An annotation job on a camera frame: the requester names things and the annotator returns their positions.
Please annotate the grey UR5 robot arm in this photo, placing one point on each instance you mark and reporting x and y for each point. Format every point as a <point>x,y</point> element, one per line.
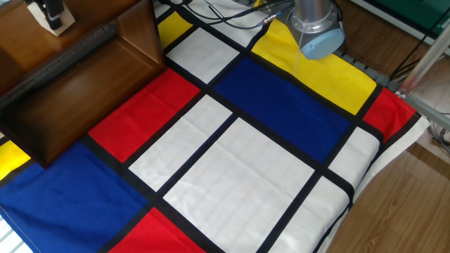
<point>316,21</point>

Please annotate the white striped mat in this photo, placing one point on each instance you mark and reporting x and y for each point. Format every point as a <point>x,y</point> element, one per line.
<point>8,239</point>

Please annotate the light wooden cube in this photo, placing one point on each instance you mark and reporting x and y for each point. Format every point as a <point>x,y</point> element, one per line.
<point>68,19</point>

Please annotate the grey ribbed strip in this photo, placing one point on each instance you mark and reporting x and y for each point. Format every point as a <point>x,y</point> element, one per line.
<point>372,75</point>

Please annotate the aluminium frame bar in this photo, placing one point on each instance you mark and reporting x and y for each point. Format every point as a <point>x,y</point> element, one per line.
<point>432,114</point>

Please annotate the aluminium frame post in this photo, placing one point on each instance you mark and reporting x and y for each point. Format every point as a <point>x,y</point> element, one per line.
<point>422,66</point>

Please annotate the Mondrian pattern tablecloth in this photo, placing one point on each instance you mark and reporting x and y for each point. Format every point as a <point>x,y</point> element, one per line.
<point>246,175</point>

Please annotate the green mat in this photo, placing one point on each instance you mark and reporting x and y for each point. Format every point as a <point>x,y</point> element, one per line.
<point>415,10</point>

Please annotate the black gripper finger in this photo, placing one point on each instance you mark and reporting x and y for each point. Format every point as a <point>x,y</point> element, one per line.
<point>52,15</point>

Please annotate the brown wooden shelf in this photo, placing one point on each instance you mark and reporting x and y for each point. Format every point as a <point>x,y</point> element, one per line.
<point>52,105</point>

